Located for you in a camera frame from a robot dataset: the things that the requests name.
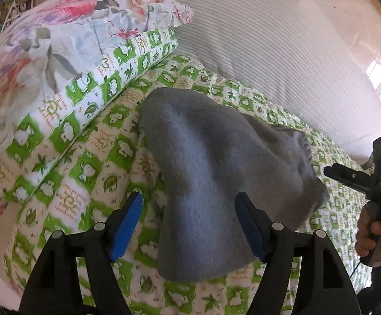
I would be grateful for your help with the green printed pillow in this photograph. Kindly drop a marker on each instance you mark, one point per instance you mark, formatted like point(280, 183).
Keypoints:
point(79, 105)

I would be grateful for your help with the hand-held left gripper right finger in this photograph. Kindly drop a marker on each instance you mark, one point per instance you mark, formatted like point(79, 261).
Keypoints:
point(250, 231)

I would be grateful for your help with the floral pillow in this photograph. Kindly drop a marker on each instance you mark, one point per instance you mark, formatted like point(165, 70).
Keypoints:
point(62, 32)

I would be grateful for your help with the white striped mattress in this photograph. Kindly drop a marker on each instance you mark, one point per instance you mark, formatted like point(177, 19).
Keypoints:
point(269, 55)

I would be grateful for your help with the grey pants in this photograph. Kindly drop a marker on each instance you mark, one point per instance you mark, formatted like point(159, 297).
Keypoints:
point(203, 170)

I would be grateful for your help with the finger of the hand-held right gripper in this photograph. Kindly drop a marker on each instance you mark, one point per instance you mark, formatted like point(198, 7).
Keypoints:
point(346, 174)

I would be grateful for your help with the person's leg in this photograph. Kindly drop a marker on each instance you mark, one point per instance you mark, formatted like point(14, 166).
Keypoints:
point(365, 297)

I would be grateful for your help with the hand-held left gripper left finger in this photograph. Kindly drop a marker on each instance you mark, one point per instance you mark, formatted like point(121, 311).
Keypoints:
point(128, 226)

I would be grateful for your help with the green printed bed sheet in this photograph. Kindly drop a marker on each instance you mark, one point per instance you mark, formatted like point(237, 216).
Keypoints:
point(88, 177)

